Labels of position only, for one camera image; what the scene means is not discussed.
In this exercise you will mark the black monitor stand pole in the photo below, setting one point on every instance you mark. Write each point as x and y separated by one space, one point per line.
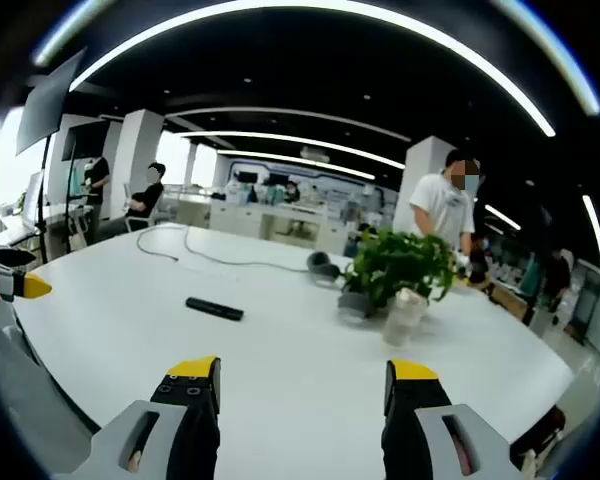
42 200

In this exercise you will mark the dark office chair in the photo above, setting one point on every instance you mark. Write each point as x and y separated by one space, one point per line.
540 440

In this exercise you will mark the white display counter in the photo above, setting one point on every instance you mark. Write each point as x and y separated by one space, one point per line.
280 220

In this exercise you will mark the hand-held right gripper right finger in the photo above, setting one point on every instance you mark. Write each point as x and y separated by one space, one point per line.
420 440

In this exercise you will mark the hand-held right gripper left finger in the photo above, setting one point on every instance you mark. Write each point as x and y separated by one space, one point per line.
180 435

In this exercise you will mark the black remote control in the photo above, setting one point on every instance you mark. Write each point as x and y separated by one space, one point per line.
214 308

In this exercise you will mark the green potted plant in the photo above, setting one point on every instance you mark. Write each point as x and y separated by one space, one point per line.
395 265

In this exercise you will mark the grey u-shaped headset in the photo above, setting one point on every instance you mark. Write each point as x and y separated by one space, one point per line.
321 267
352 302

